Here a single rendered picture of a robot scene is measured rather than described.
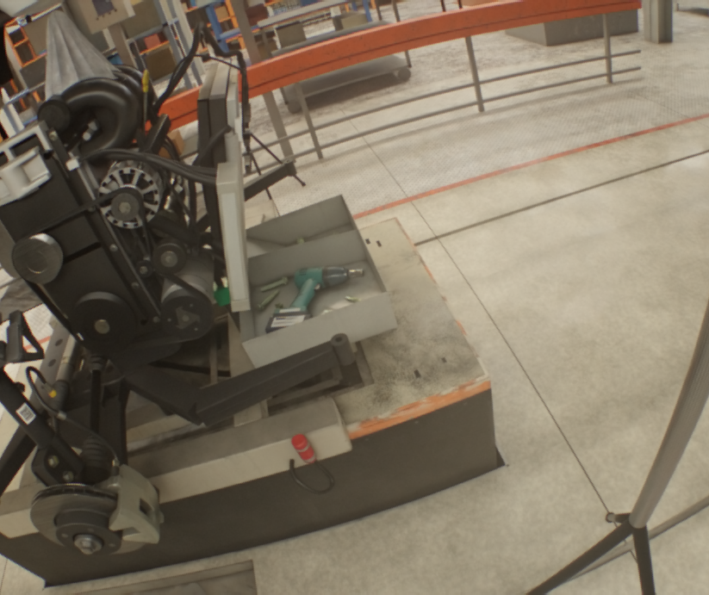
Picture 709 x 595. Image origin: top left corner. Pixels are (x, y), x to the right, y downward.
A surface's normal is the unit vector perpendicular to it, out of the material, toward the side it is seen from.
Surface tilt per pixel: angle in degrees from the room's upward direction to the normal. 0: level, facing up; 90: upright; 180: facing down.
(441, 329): 0
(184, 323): 90
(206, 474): 90
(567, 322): 0
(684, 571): 0
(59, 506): 90
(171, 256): 90
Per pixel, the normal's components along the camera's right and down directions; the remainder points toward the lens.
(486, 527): -0.24, -0.74
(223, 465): 0.23, 0.58
